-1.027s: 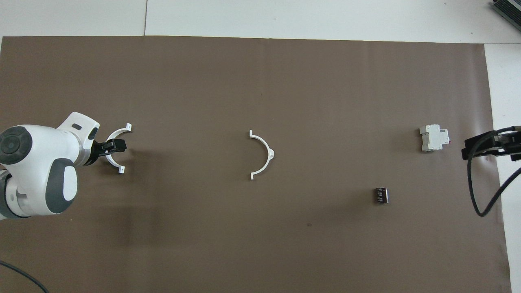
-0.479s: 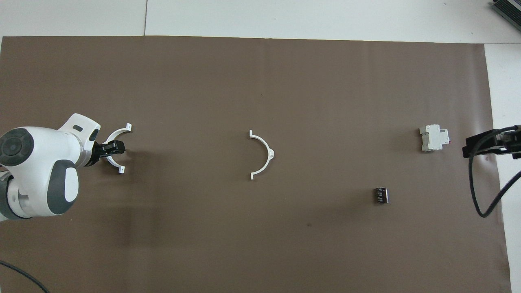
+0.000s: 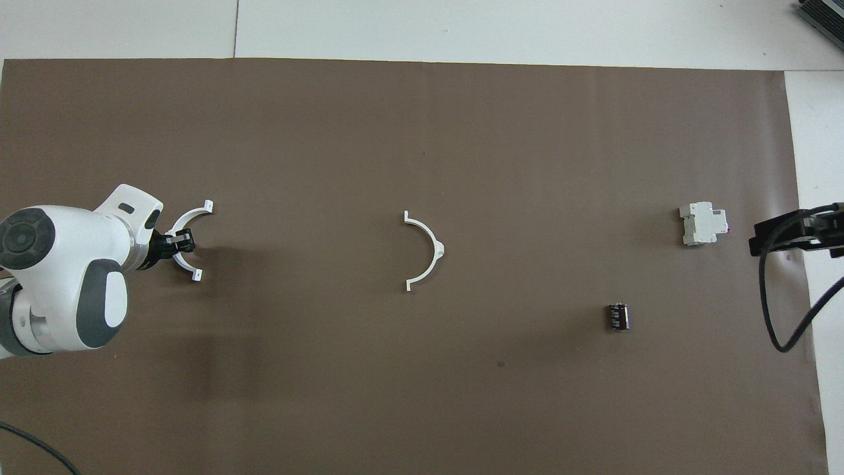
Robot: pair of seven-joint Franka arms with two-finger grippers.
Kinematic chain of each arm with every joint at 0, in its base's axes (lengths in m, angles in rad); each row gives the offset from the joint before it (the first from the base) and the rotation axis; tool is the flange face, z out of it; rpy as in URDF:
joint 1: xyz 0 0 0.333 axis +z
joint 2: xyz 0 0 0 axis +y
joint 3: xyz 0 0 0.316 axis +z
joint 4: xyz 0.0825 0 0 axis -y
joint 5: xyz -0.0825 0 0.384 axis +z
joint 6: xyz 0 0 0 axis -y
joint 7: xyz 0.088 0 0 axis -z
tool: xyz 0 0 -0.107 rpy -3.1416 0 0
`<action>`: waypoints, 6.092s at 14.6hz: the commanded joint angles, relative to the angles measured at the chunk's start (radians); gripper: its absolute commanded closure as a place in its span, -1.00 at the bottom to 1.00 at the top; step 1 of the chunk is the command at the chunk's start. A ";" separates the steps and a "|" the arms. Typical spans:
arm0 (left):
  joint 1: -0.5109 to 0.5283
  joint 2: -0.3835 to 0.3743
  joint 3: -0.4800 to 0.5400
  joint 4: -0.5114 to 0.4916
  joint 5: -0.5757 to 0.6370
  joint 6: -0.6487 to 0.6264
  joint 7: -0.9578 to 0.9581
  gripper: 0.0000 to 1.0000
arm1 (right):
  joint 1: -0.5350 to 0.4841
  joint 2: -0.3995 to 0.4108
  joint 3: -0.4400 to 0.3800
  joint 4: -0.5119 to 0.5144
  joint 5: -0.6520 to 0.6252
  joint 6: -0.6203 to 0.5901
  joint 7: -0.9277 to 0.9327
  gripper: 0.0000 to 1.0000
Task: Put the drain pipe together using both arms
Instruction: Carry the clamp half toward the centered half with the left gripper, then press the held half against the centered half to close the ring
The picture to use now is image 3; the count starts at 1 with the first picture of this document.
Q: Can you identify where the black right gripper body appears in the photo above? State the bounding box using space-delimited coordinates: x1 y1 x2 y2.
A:
801 201 844 259

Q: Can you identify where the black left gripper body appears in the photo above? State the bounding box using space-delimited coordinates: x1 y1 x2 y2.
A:
135 228 177 272

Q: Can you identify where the white half pipe clamp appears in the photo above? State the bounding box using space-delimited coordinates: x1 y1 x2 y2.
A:
404 210 446 293
164 200 215 282

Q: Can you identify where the white circuit breaker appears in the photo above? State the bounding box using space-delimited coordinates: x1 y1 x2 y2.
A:
679 202 729 247

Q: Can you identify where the grey ribbed device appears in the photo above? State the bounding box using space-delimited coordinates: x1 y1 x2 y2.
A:
793 0 844 34

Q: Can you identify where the brown paper table mat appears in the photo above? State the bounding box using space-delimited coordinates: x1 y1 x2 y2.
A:
0 58 830 475

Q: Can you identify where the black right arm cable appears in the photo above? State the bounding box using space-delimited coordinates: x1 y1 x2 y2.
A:
758 203 844 354

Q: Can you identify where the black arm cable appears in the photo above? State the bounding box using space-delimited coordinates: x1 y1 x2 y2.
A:
0 422 82 475
758 203 844 354

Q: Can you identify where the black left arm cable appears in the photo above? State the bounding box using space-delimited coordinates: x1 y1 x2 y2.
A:
0 422 82 475

